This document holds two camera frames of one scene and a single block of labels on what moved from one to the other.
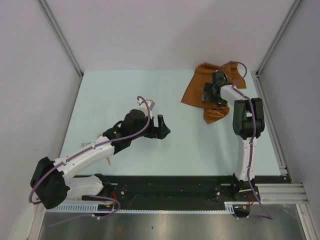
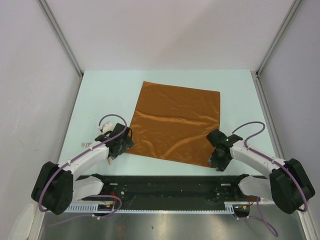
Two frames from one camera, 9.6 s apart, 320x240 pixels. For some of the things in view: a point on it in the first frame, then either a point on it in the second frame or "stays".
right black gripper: x=209 y=88 -> x=221 y=166
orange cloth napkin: x=203 y=74 -> x=172 y=122
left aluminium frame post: x=48 y=10 stays
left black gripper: x=159 y=132 -> x=127 y=143
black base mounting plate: x=132 y=192 stays
